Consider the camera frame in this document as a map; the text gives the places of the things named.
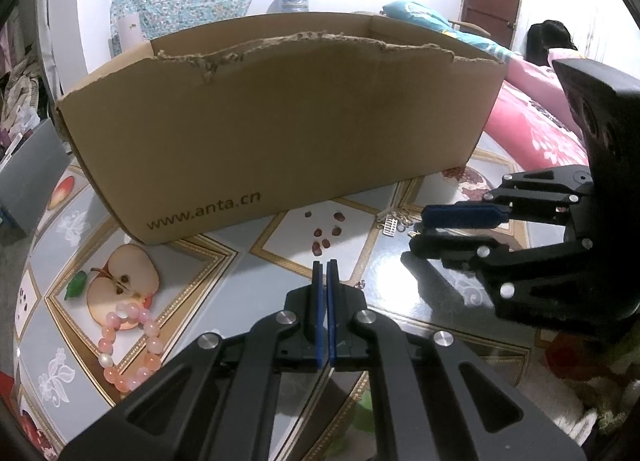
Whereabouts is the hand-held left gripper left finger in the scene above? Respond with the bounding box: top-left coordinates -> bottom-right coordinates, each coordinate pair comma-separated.
60,261 -> 327,461

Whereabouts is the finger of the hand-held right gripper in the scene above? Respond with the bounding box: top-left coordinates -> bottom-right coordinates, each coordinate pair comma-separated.
409,233 -> 601,323
421,166 -> 596,232

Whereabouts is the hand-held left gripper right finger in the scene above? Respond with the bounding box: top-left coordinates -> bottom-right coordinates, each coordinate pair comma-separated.
326,259 -> 586,461

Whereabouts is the brown cardboard box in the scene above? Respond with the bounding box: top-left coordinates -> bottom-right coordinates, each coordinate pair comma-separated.
54,11 -> 510,246

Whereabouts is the pink bead bracelet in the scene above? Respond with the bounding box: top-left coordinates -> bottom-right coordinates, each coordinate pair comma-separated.
97,302 -> 165,394

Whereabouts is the pink floral blanket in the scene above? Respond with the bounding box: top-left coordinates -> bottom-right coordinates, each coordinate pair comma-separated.
480,48 -> 591,172

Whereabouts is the printed tablecloth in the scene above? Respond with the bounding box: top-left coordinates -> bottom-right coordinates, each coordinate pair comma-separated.
15,146 -> 541,452

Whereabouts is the white fluffy towel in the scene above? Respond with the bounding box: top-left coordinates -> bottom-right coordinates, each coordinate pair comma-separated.
520,331 -> 616,447

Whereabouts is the wooden chair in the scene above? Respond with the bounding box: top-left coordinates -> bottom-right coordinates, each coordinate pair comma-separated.
447,18 -> 488,36

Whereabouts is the teal pillow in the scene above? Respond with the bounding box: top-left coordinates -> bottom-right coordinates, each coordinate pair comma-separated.
382,1 -> 516,54

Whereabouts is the grey storage box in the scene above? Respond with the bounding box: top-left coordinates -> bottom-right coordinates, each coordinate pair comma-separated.
0,116 -> 71,237

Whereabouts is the pile of clothes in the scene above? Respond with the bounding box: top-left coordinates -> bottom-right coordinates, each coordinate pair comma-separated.
0,16 -> 51,152

